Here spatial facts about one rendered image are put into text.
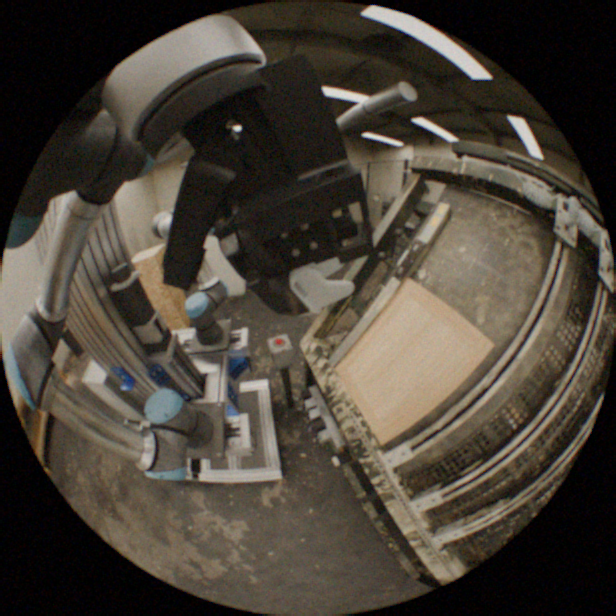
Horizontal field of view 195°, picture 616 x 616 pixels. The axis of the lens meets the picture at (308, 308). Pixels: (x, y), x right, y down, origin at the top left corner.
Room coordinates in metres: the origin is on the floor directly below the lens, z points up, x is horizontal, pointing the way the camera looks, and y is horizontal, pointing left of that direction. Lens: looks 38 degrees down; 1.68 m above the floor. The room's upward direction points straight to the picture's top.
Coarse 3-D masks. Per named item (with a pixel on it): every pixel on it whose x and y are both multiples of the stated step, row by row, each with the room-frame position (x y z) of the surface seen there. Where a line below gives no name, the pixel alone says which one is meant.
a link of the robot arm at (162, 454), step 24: (24, 336) -0.02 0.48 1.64; (48, 336) 0.03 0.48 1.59; (24, 360) -0.05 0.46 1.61; (48, 360) 0.00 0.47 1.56; (24, 384) -0.09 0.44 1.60; (48, 384) -0.04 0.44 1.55; (48, 408) -0.08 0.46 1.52; (72, 408) -0.04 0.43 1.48; (96, 408) 0.00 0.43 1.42; (96, 432) -0.05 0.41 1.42; (120, 432) -0.02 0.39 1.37; (144, 432) 0.02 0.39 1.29; (168, 432) 0.05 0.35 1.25; (144, 456) -0.04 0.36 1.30; (168, 456) -0.02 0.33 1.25
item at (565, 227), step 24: (576, 216) 0.17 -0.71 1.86; (552, 264) 0.22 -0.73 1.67; (552, 288) 0.18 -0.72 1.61; (528, 336) 0.16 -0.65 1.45; (504, 360) 0.15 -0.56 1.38; (480, 384) 0.13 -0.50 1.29; (456, 408) 0.11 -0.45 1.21; (432, 432) 0.08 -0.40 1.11; (384, 456) 0.05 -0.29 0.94; (408, 456) 0.03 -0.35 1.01
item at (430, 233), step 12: (444, 204) 0.72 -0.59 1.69; (432, 216) 0.72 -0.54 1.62; (444, 216) 0.69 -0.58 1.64; (432, 228) 0.68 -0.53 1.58; (432, 240) 0.67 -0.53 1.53; (408, 276) 0.63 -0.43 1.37; (396, 288) 0.61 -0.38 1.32; (384, 300) 0.60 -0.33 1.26; (372, 312) 0.60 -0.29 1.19; (360, 324) 0.59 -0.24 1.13; (348, 336) 0.58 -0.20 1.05; (360, 336) 0.55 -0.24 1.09; (348, 348) 0.54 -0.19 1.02; (336, 360) 0.52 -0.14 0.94
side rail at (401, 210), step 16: (416, 176) 0.96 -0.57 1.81; (400, 192) 0.97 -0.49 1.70; (416, 192) 0.94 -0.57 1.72; (400, 208) 0.90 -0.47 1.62; (384, 224) 0.90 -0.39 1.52; (400, 224) 0.91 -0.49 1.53; (384, 240) 0.87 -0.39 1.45; (368, 256) 0.84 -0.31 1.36; (352, 272) 0.84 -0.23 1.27; (368, 272) 0.84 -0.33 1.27; (336, 304) 0.78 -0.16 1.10; (320, 320) 0.77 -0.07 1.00; (336, 320) 0.78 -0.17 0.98; (320, 336) 0.74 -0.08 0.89
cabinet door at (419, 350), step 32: (416, 288) 0.56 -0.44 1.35; (384, 320) 0.55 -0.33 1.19; (416, 320) 0.46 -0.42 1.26; (448, 320) 0.38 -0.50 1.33; (352, 352) 0.52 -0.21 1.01; (384, 352) 0.44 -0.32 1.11; (416, 352) 0.36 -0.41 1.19; (448, 352) 0.30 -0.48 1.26; (480, 352) 0.23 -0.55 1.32; (352, 384) 0.39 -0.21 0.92; (384, 384) 0.33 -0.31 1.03; (416, 384) 0.26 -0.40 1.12; (448, 384) 0.21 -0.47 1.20; (384, 416) 0.21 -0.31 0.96; (416, 416) 0.16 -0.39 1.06
